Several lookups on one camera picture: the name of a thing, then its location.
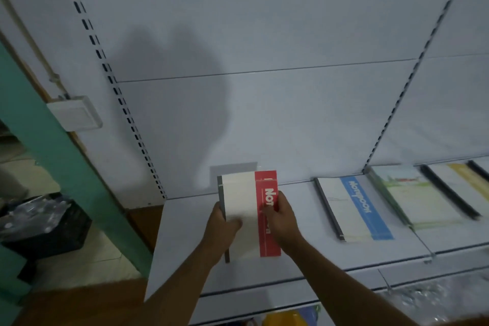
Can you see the person's right hand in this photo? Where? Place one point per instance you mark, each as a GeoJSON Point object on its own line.
{"type": "Point", "coordinates": [284, 224]}

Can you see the person's left hand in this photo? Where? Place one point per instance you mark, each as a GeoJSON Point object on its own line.
{"type": "Point", "coordinates": [216, 236]}

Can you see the person's left thumb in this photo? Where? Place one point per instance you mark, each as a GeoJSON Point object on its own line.
{"type": "Point", "coordinates": [233, 225]}

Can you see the person's right thumb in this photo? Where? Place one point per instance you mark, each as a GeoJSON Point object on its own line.
{"type": "Point", "coordinates": [269, 214]}

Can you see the red striped white notebook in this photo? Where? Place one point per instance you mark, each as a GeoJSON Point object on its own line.
{"type": "Point", "coordinates": [244, 199]}

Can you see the person's right forearm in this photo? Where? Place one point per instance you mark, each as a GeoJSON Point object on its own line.
{"type": "Point", "coordinates": [344, 287]}

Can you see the person's left forearm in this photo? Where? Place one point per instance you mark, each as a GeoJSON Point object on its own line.
{"type": "Point", "coordinates": [179, 287]}

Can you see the white metal display shelf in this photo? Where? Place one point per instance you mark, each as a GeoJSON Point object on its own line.
{"type": "Point", "coordinates": [183, 238]}

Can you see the blue striped white notebook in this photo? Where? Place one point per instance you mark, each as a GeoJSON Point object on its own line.
{"type": "Point", "coordinates": [359, 207]}

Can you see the yellow plastic container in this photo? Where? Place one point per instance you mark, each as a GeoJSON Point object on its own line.
{"type": "Point", "coordinates": [284, 319]}

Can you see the blue plastic item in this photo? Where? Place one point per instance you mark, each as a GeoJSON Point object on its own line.
{"type": "Point", "coordinates": [310, 313]}

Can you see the white shelf back panel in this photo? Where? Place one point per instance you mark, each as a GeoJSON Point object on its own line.
{"type": "Point", "coordinates": [290, 108]}

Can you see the green edged pale notebook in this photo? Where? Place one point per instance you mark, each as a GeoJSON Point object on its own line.
{"type": "Point", "coordinates": [416, 196]}

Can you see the black plastic crate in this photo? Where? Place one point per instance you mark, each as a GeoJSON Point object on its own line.
{"type": "Point", "coordinates": [57, 236]}

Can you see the white slotted shelf upright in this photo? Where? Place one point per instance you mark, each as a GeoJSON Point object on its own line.
{"type": "Point", "coordinates": [114, 87]}
{"type": "Point", "coordinates": [412, 69]}

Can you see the yellow striped white notebook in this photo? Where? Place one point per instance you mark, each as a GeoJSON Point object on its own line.
{"type": "Point", "coordinates": [454, 184]}

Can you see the clear crinkled plastic bags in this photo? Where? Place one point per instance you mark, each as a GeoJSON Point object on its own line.
{"type": "Point", "coordinates": [439, 299]}

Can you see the clear plastic wrapped packets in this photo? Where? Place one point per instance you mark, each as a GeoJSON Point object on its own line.
{"type": "Point", "coordinates": [32, 215]}

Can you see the black spined white notebook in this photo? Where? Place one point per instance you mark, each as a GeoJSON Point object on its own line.
{"type": "Point", "coordinates": [481, 167]}

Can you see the green painted door frame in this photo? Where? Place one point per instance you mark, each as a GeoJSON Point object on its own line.
{"type": "Point", "coordinates": [57, 154]}

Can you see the white wall switch box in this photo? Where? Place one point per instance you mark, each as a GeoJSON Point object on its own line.
{"type": "Point", "coordinates": [74, 113]}

